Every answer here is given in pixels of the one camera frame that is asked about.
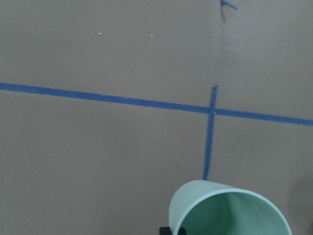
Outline mint green cup carried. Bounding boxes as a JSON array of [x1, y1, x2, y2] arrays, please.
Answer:
[[169, 180, 292, 235]]

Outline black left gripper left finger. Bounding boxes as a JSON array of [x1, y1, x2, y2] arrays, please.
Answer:
[[159, 227, 171, 235]]

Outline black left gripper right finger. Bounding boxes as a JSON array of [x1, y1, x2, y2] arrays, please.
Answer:
[[178, 228, 186, 235]]

